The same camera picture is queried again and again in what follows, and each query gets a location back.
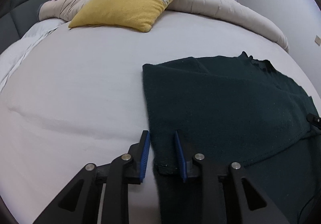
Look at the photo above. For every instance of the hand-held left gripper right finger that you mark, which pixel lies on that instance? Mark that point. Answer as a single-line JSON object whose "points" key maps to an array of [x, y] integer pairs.
{"points": [[181, 157]]}

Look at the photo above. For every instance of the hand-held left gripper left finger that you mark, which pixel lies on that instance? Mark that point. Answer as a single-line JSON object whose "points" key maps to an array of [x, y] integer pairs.
{"points": [[145, 156]]}

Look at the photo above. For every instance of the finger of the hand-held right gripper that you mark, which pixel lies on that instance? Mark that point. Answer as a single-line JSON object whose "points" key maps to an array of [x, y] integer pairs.
{"points": [[314, 120]]}

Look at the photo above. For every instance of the dark green sweater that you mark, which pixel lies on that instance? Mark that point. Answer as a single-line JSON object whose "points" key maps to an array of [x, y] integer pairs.
{"points": [[225, 103]]}

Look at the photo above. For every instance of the white sheeted bed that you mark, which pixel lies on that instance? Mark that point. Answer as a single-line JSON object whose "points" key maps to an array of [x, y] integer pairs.
{"points": [[87, 83]]}

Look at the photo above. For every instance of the beige duvet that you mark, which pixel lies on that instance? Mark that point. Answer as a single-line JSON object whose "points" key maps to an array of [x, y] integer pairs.
{"points": [[225, 7]]}

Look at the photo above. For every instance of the yellow pillow with patterned band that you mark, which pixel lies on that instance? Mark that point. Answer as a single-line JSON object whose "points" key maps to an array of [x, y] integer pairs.
{"points": [[125, 8]]}

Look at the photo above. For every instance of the grey upholstered headboard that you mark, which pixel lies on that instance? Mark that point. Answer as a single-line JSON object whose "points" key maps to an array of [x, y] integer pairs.
{"points": [[22, 1]]}

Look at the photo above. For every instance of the beige wall socket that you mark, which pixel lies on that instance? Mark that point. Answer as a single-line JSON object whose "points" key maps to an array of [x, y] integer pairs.
{"points": [[318, 40]]}

